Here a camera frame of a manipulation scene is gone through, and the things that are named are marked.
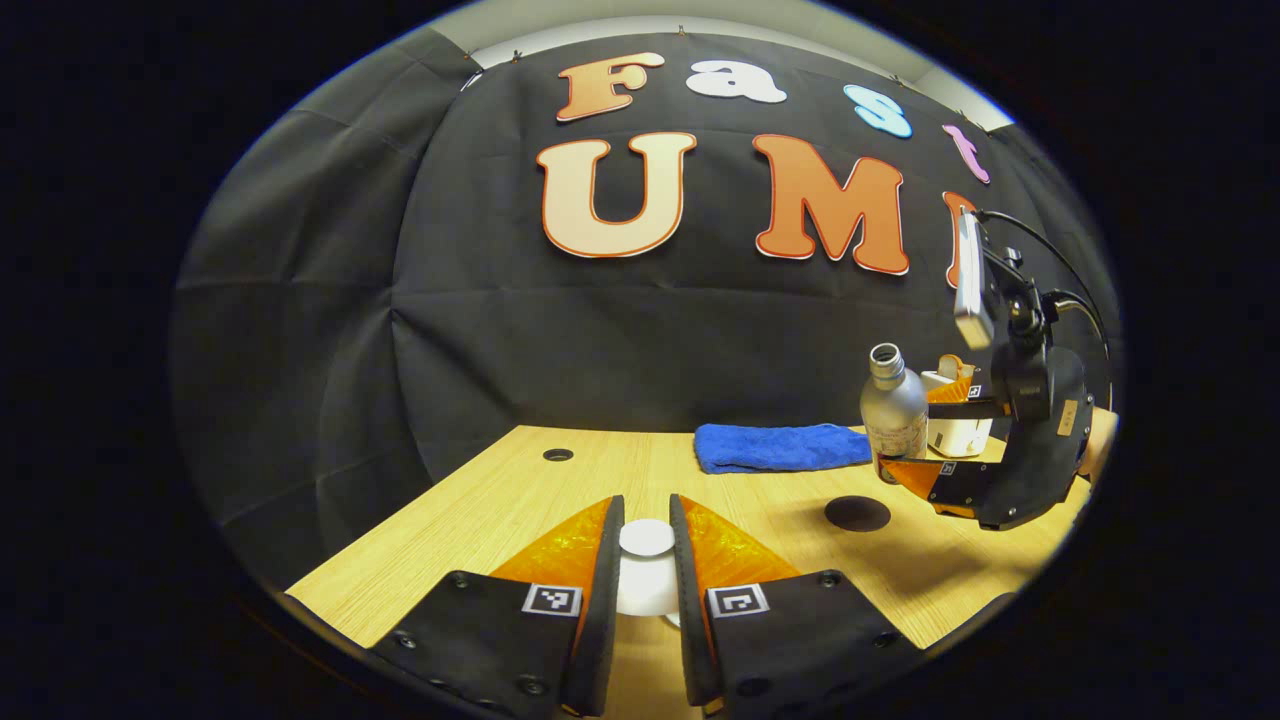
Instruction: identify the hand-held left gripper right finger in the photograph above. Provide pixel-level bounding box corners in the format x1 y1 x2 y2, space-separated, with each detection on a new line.
668 492 923 718

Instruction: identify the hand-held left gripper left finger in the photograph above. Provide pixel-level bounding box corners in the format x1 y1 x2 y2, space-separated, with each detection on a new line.
368 494 627 718

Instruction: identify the silver water bottle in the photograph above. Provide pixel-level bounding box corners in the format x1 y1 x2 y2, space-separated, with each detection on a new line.
860 343 929 484

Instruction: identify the black round coaster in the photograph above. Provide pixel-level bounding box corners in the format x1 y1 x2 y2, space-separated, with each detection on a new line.
824 495 892 533

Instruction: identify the white toaster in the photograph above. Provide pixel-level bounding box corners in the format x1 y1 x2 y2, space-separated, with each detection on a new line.
920 370 994 459

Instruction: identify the blue towel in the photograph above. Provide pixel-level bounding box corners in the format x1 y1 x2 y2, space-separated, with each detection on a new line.
694 423 873 475

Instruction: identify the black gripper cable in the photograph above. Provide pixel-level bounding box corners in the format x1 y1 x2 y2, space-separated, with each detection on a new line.
975 208 1113 386

